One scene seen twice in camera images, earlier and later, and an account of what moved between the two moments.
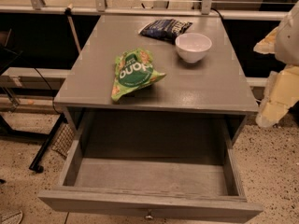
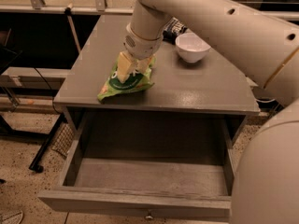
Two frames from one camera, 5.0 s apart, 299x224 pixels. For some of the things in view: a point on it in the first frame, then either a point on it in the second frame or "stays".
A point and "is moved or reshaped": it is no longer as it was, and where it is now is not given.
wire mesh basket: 64,140 stays
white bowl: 192,47 stays
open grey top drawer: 174,166 stays
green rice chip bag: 134,70 is moved or reshaped
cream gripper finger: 267,45 → 143,64
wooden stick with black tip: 68,12 stays
